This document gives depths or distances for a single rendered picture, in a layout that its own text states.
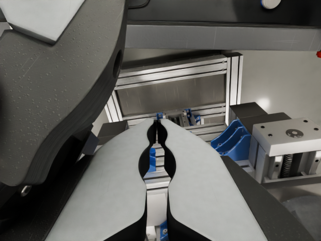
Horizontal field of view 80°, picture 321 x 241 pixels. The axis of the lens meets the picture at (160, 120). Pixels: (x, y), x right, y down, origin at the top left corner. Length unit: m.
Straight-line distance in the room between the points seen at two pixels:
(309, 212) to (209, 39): 0.42
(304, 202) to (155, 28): 0.48
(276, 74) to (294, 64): 0.12
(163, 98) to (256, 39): 0.87
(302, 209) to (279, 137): 0.16
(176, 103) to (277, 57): 0.76
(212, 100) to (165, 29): 0.94
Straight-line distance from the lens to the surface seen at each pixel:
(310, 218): 0.55
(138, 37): 0.38
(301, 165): 0.60
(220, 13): 0.52
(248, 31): 0.41
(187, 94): 1.22
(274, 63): 1.59
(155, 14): 0.49
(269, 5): 0.54
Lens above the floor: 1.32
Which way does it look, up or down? 60 degrees down
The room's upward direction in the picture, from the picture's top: 177 degrees clockwise
